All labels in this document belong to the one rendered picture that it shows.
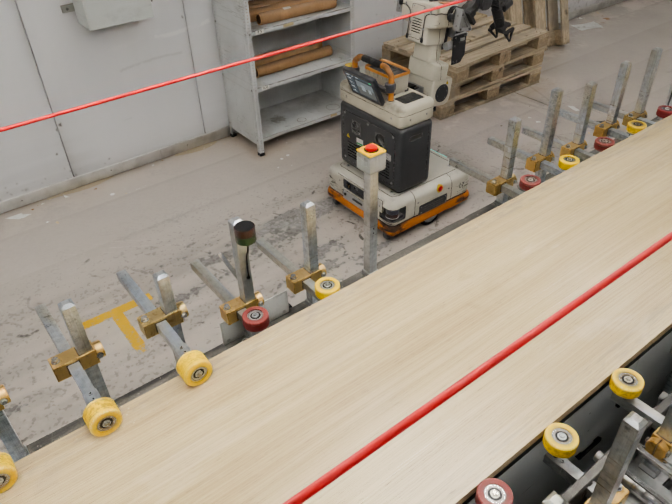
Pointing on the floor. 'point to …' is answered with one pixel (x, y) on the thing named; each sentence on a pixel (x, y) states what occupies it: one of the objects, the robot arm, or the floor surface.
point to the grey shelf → (261, 105)
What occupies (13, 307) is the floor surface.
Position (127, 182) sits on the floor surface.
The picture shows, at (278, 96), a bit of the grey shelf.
